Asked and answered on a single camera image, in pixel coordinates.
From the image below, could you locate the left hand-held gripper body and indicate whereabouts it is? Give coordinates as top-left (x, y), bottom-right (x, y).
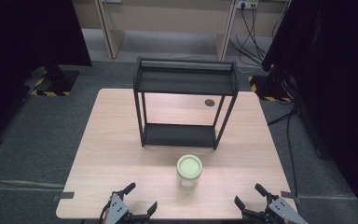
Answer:
top-left (103, 190), bottom-right (152, 224)

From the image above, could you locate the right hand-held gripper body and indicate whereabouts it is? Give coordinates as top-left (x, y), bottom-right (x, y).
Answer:
top-left (242, 197), bottom-right (309, 224)

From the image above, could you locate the glass jar with green lid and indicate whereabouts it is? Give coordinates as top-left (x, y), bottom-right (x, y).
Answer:
top-left (175, 154), bottom-right (203, 191)

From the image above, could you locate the person's left hand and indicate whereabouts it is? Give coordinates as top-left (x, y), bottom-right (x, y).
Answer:
top-left (102, 207), bottom-right (112, 224)

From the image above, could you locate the grey tape strip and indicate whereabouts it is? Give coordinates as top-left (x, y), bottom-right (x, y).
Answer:
top-left (281, 190), bottom-right (302, 205)
top-left (51, 191), bottom-right (76, 203)

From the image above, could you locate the black stand base striped tape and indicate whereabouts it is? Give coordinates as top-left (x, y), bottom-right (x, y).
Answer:
top-left (27, 64), bottom-right (80, 98)
top-left (247, 70), bottom-right (295, 104)

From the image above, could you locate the black two-tier metal rack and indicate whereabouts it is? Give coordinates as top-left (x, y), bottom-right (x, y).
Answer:
top-left (132, 56), bottom-right (241, 151)

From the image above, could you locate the black curtain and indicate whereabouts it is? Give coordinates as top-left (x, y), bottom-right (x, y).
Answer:
top-left (0, 0), bottom-right (93, 149)
top-left (262, 0), bottom-right (358, 224)

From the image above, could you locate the beige wooden desk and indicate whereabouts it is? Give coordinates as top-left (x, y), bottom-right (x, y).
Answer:
top-left (71, 0), bottom-right (241, 62)

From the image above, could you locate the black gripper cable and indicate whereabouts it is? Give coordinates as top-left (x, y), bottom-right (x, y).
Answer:
top-left (98, 195), bottom-right (114, 224)

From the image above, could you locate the long black floor cable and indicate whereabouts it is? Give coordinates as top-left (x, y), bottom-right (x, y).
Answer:
top-left (267, 106), bottom-right (300, 200)

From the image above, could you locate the bundle of black cables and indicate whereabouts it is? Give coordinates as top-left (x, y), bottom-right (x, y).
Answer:
top-left (227, 7), bottom-right (267, 68)

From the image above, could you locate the white wall power socket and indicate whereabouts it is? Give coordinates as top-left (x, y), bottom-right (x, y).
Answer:
top-left (236, 0), bottom-right (259, 10)

